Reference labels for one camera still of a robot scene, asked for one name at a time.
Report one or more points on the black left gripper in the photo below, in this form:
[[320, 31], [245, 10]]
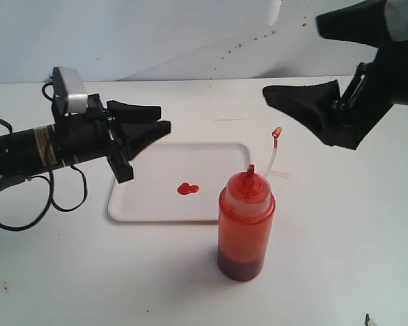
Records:
[[81, 137]]

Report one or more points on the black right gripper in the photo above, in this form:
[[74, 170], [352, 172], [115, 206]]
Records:
[[374, 89]]

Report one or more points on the red sauce squeeze bottle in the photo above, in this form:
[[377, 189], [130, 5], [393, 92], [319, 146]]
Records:
[[246, 210]]

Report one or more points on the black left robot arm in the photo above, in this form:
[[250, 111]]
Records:
[[28, 153]]

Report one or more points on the red sauce blob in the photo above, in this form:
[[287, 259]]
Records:
[[185, 189]]

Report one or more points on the white rectangular plastic tray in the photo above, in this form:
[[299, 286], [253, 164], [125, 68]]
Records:
[[177, 182]]

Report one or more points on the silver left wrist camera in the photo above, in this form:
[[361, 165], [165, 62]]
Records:
[[70, 95]]

